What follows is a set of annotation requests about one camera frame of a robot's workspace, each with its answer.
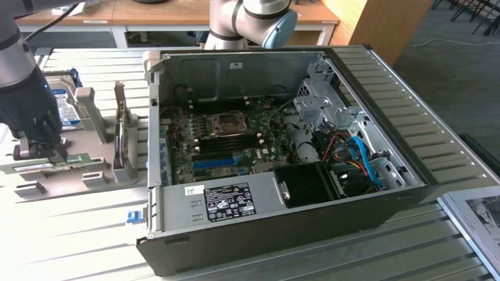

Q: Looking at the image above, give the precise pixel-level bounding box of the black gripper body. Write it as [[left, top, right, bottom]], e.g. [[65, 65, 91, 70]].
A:
[[0, 68, 63, 142]]

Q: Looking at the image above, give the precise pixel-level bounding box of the green RAM stick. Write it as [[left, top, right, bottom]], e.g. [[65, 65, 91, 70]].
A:
[[0, 154, 94, 174]]

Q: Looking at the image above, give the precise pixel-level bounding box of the black RAM slot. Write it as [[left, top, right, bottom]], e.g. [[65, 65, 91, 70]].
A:
[[194, 140, 262, 150], [194, 136, 262, 146], [195, 144, 263, 155], [193, 133, 261, 142]]

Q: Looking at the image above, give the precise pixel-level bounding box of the grey parts rack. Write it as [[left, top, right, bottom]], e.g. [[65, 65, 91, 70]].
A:
[[0, 81, 150, 203]]

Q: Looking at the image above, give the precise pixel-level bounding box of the hard disk with blue label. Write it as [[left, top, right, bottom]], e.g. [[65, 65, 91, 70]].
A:
[[42, 68, 85, 133]]

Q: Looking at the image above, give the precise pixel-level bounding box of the graphics card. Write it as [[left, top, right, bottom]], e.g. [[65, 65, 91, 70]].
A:
[[111, 98, 131, 171]]

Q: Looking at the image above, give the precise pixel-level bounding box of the blue plastic latch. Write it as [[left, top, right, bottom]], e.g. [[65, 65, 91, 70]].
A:
[[125, 210, 143, 226]]

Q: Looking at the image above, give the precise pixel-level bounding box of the grey power supply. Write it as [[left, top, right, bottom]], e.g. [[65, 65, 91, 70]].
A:
[[159, 172, 289, 232]]

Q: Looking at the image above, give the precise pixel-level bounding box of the blue expansion slot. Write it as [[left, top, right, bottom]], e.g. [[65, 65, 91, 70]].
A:
[[191, 156, 239, 171]]

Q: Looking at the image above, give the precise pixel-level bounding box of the CPU socket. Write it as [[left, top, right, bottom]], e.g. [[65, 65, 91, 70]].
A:
[[205, 112, 250, 139]]

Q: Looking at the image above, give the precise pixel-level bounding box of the green motherboard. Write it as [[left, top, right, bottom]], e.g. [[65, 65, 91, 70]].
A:
[[158, 105, 302, 186]]

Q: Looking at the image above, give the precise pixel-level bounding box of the black open PC case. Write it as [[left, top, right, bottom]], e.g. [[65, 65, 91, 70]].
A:
[[134, 44, 441, 277]]

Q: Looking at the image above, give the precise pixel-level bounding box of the black fan shroud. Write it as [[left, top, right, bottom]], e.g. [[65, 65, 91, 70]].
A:
[[271, 162, 346, 210]]

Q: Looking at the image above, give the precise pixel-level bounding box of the silver disk bay cage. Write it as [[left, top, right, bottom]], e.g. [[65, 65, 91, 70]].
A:
[[291, 52, 366, 133]]

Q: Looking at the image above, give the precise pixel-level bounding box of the wooden cabinet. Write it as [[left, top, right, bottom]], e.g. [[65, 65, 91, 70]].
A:
[[322, 0, 434, 67]]

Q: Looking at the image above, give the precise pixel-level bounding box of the printed paper sheet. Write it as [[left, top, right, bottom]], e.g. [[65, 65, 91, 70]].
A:
[[437, 185, 500, 276]]

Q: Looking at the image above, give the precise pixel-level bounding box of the black chair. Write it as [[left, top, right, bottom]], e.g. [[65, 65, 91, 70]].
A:
[[430, 0, 500, 36]]

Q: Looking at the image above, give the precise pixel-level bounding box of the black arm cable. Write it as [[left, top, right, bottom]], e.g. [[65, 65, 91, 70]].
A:
[[23, 1, 85, 42]]

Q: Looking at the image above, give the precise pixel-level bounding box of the wooden desk with white frame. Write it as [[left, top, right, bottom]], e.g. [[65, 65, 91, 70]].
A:
[[14, 0, 341, 49]]

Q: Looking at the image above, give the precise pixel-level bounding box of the red wire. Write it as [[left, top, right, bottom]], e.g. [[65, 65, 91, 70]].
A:
[[321, 132, 349, 162]]

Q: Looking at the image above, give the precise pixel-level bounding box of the yellow wire bundle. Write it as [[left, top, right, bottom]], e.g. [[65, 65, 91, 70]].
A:
[[338, 159, 370, 177]]

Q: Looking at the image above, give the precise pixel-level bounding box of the blue wire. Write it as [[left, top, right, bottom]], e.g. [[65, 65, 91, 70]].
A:
[[347, 135, 383, 187]]

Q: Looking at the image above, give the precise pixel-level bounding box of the white floor cable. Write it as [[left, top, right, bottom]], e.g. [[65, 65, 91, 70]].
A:
[[411, 37, 500, 48]]

